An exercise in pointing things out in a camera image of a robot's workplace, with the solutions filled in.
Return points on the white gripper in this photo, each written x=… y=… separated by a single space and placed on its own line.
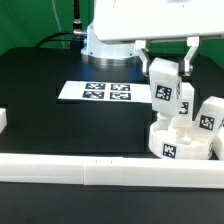
x=126 y=20

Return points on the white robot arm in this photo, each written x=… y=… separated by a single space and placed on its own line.
x=116 y=51

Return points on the white sheet with tags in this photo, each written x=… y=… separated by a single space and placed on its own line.
x=105 y=91

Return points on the green backdrop curtain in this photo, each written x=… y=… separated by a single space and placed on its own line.
x=23 y=23

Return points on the white block at left edge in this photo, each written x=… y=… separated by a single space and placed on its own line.
x=3 y=119

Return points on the white U-shaped fence wall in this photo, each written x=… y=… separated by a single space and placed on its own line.
x=115 y=171

